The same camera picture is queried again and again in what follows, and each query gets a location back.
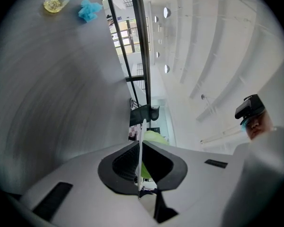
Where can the window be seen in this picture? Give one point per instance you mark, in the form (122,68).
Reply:
(127,37)

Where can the crumpled blue cloth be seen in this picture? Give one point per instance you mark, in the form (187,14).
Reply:
(88,9)

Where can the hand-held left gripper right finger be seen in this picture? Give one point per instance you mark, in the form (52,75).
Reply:
(198,181)

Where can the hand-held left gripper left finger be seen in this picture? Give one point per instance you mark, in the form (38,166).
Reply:
(90,188)

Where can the clear plastic bottle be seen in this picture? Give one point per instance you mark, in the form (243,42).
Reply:
(54,3)

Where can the person's face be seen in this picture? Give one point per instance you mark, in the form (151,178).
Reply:
(258,126)

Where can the purple white checkered cloth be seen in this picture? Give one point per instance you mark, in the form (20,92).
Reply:
(133,132)

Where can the grey table top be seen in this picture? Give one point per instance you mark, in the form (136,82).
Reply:
(49,79)

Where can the black head-worn camera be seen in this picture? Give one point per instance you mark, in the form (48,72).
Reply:
(248,107)

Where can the black chair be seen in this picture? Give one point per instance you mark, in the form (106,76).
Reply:
(142,115)

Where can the black stair railing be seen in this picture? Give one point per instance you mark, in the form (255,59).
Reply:
(142,32)

